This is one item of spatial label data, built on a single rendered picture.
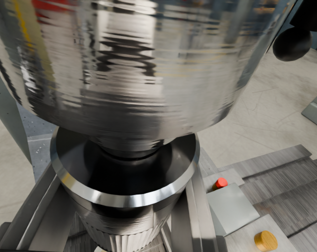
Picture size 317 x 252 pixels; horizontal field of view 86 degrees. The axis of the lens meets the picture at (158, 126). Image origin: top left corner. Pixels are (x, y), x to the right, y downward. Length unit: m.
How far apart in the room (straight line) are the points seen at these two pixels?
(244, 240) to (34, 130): 0.46
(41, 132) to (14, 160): 1.30
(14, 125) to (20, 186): 1.08
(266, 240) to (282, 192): 0.27
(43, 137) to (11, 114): 0.10
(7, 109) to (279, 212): 0.68
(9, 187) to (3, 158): 0.28
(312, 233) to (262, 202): 0.10
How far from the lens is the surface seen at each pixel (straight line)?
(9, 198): 1.61
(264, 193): 0.52
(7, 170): 1.74
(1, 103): 0.53
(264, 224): 0.34
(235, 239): 0.31
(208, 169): 0.39
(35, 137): 0.50
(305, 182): 0.63
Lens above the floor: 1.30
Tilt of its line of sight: 44 degrees down
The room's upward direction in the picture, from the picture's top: 12 degrees clockwise
